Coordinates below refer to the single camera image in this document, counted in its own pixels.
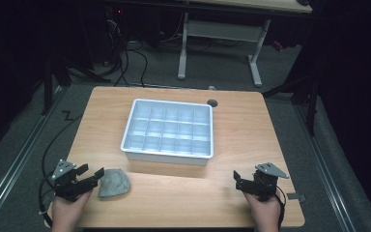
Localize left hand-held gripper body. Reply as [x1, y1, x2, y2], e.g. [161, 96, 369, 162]
[51, 159, 100, 203]

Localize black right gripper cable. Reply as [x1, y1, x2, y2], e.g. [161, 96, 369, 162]
[274, 185, 287, 230]

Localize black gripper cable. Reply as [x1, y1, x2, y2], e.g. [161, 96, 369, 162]
[274, 185, 287, 230]
[37, 110, 87, 224]

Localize person's right hand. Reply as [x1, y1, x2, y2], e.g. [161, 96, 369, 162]
[243, 191, 282, 232]

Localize small red object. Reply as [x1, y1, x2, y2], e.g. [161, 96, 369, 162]
[271, 40, 285, 53]

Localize black metal stand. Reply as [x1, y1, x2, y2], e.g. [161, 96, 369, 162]
[262, 72, 321, 137]
[41, 56, 73, 116]

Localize small grey tape piece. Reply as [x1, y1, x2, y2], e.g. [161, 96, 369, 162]
[286, 191, 307, 202]

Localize white-framed desk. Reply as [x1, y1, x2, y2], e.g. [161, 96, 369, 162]
[176, 0, 314, 89]

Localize white compartment tray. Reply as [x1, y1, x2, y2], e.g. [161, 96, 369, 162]
[120, 98, 214, 167]

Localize black computer tower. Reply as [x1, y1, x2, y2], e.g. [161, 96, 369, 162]
[103, 5, 128, 66]

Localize metal floor rail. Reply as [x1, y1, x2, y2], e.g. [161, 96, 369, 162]
[0, 86, 66, 228]
[293, 102, 357, 232]

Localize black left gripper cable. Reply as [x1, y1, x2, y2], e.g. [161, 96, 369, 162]
[37, 110, 87, 224]

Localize grey cloth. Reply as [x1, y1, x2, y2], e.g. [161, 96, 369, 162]
[98, 167, 131, 199]

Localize person's left hand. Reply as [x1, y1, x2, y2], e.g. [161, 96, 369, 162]
[50, 189, 94, 232]

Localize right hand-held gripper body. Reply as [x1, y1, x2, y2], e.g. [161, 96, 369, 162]
[246, 161, 290, 203]

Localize black floor cables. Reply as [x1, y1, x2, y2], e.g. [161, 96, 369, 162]
[91, 40, 150, 89]

